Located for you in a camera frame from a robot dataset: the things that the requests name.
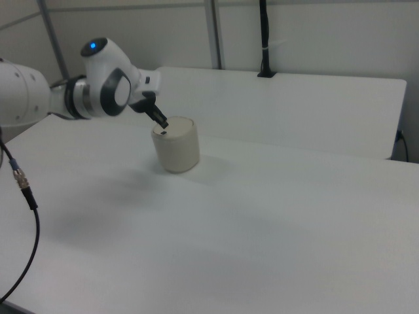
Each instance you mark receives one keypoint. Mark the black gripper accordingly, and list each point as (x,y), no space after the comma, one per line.
(141,104)

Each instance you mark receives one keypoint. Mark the cream trash bin with lid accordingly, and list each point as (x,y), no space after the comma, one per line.
(178,147)

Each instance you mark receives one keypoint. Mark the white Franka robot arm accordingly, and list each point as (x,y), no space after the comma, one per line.
(98,85)

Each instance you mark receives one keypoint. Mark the grey metal wall post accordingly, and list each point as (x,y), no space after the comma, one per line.
(214,32)
(54,39)

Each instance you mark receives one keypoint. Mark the black clamped camera pole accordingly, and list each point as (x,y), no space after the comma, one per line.
(265,36)

